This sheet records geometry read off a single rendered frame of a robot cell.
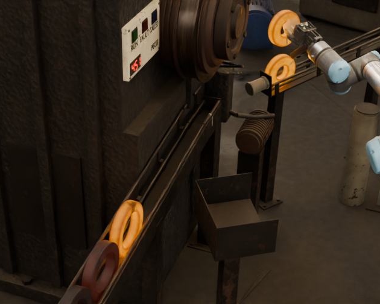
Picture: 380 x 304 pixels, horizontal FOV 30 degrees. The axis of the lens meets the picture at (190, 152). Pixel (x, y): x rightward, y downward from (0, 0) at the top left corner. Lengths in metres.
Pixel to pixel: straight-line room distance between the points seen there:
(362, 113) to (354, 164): 0.27
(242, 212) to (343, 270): 0.87
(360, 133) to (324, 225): 0.47
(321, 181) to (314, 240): 0.47
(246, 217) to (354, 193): 1.17
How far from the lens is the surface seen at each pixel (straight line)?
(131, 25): 2.25
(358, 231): 3.46
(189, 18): 2.43
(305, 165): 3.84
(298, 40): 3.00
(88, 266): 2.10
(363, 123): 3.35
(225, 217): 2.47
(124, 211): 2.22
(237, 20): 2.56
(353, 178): 3.51
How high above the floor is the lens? 2.14
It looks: 34 degrees down
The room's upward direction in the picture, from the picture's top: 2 degrees clockwise
